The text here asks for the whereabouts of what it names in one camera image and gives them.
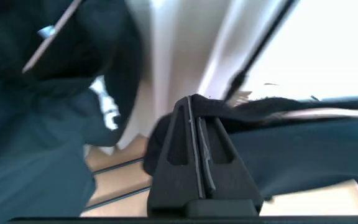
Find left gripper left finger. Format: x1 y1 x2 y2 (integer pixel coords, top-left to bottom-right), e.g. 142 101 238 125
147 95 204 218

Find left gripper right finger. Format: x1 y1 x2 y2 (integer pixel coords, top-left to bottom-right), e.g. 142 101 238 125
196 116 264 217

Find black garment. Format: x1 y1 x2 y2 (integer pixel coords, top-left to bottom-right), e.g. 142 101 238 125
143 93 358 200

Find black shorts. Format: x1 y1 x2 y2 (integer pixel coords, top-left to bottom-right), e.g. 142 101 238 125
0 0 145 224

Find black clothes rack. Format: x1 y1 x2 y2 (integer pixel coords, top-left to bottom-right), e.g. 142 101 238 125
84 0 298 212

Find white curtain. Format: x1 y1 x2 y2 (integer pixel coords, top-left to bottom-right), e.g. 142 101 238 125
84 0 358 156

